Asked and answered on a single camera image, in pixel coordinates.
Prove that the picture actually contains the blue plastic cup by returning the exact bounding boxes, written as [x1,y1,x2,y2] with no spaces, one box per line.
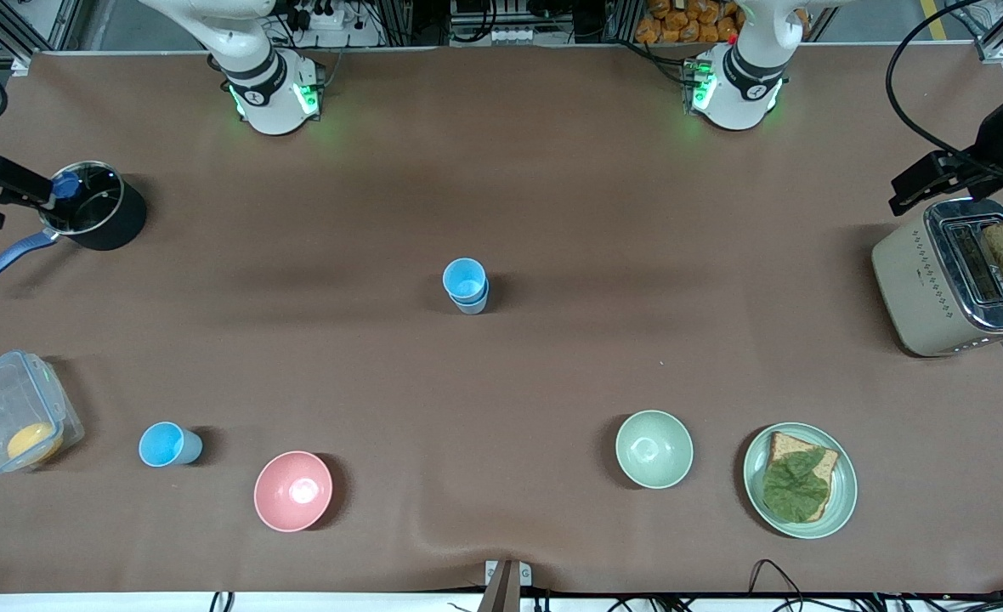
[442,258,488,305]
[450,285,490,316]
[138,422,204,468]

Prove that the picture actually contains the glass pot lid blue knob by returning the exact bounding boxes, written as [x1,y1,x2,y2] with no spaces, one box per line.
[39,161,125,235]

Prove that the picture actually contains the beige and chrome toaster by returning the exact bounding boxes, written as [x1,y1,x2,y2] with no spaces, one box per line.
[871,197,1003,359]

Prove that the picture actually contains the clear plastic food container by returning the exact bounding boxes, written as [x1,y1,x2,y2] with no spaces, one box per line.
[0,349,85,474]

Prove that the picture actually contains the orange round food piece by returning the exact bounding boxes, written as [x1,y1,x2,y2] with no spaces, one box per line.
[6,422,65,465]

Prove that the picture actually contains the brown bread slice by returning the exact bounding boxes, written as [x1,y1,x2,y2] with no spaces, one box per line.
[765,431,842,523]

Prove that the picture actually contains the bag of orange snacks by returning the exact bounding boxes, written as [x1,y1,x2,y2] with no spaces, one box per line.
[634,0,745,46]

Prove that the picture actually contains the pale green plate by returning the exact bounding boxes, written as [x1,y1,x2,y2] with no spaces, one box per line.
[742,422,859,540]

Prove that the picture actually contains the green lettuce leaf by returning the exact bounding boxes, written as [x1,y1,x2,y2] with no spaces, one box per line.
[762,448,831,523]

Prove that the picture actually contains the brown table cover mat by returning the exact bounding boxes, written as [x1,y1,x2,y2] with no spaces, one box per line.
[0,42,1003,596]

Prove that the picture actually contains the white power strip with plugs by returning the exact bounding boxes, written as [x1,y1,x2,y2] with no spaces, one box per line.
[285,0,385,48]

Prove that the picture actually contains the pale green bowl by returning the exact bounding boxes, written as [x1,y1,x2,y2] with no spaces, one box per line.
[615,410,695,490]

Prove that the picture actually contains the pink bowl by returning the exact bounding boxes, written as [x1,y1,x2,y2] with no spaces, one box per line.
[253,450,334,534]

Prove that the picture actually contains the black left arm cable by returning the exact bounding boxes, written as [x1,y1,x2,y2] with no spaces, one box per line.
[884,0,1003,175]

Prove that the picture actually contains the black pot with blue handle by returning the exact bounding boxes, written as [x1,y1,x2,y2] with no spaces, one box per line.
[0,161,148,293]

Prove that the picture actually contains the black looped floor cable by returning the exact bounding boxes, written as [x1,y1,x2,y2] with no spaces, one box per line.
[748,558,808,612]

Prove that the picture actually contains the grey metal table bracket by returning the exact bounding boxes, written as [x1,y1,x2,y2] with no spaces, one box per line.
[484,558,533,612]

